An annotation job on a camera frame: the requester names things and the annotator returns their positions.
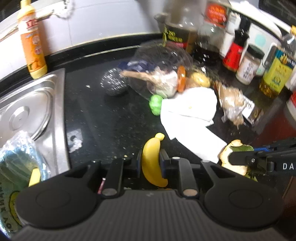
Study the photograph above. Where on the yellow cooking oil bottle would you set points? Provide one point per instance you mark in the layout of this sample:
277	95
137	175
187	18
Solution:
278	65

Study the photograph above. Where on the orange carrot slice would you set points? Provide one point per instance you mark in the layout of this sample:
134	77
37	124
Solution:
181	73

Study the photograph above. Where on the round sink lid cover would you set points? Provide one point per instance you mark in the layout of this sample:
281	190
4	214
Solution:
30	113

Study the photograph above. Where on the white paper napkin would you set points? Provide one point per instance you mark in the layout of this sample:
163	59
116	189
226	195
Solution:
187	116

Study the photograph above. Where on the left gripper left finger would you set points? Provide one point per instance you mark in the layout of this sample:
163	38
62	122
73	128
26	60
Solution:
119	170

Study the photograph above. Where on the clear glass bowl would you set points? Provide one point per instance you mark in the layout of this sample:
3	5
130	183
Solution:
151	54

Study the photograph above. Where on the stainless steel sink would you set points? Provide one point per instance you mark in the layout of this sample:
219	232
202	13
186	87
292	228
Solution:
52	143

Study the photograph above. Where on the large soy sauce bottle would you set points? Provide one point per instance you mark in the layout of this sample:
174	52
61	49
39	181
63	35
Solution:
179	22

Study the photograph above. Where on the white paper scrap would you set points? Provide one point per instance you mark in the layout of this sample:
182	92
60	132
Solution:
74	140

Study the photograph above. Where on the yellow toy banana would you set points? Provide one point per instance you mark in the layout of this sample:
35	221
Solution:
150	161

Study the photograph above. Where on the orange dish soap bottle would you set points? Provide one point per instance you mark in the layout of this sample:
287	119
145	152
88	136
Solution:
31	42

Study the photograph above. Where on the clear plastic bag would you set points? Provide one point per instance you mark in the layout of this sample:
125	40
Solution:
232	102

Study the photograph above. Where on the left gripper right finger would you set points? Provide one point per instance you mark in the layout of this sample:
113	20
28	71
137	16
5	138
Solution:
180	169

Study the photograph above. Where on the white rice cooker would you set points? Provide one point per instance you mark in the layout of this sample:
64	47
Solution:
263	32

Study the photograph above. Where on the small green toy broccoli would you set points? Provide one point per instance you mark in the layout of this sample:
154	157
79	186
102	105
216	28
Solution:
155	104

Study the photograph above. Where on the white pepper shaker jar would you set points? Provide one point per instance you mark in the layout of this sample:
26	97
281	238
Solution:
249	64

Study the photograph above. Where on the steel wool ball on counter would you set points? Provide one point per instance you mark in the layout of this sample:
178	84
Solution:
113	82

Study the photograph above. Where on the dark vinegar bottle yellow cap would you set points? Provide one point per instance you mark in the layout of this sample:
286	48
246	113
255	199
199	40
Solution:
211	33

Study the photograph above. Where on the small red label sauce bottle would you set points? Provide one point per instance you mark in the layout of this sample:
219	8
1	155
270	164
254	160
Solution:
233	56

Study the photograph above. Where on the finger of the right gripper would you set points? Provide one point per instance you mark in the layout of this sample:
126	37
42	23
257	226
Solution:
249	158

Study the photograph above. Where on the blue bin with plastic liner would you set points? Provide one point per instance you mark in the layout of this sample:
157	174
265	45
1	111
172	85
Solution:
19	157

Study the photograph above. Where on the yellow toy potato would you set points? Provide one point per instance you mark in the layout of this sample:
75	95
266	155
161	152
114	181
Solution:
201	79

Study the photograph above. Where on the yellow green sponge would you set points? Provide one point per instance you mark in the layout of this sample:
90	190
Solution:
35	177

